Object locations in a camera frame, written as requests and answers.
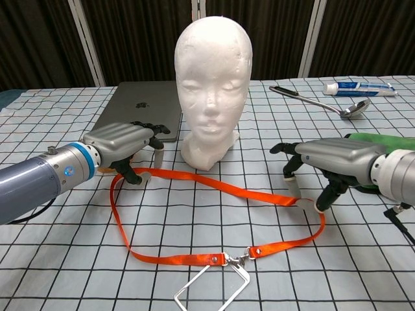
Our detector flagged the clear white-edged badge holder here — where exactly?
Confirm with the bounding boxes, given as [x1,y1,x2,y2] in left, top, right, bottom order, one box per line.
[174,262,251,311]

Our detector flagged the steel ladle with black handle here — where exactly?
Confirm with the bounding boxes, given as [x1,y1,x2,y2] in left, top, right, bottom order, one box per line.
[268,86,372,120]

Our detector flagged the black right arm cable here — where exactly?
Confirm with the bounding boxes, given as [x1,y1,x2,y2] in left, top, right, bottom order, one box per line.
[383,202,415,246]

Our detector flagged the orange lanyard with metal clip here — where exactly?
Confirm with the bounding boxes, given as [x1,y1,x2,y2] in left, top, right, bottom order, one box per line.
[110,167,326,268]

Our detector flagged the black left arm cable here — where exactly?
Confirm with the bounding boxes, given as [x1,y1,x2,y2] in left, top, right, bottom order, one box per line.
[9,196,56,226]

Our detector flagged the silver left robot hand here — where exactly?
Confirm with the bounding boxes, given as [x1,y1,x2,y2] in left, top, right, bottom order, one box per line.
[82,121,171,186]

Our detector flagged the white checked tablecloth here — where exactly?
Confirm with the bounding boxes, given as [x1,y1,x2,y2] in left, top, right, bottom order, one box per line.
[0,76,415,311]

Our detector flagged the black folding screen white frames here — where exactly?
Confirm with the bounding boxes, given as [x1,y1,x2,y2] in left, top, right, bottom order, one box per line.
[0,0,415,93]

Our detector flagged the grey laptop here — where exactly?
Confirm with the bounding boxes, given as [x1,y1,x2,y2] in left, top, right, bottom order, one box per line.
[93,80,183,143]

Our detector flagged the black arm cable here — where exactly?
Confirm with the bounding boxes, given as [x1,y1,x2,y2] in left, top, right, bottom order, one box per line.
[9,196,56,226]
[383,202,415,246]

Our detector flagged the white foam mannequin head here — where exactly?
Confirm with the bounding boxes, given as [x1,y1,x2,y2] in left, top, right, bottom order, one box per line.
[174,15,254,172]

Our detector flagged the orange jelly cup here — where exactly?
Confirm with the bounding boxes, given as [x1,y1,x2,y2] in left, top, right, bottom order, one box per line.
[97,154,136,174]

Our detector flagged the white and blue toothpaste tube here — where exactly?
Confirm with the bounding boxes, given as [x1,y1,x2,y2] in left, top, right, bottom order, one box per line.
[322,81,399,97]

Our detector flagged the green cloth with black edge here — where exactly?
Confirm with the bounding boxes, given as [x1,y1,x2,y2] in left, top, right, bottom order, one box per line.
[344,132,415,196]

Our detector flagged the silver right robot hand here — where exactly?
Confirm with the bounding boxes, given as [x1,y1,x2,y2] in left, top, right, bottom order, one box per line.
[269,137,389,214]

